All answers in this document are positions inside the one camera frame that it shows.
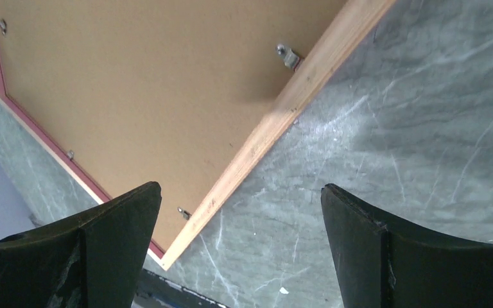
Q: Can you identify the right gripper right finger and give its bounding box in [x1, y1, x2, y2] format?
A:
[321, 184, 493, 307]

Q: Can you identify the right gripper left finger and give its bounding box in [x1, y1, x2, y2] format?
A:
[0, 182, 162, 307]

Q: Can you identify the pink wooden picture frame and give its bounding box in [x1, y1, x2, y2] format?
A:
[0, 1, 393, 270]

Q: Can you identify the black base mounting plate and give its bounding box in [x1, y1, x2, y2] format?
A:
[132, 269, 227, 308]

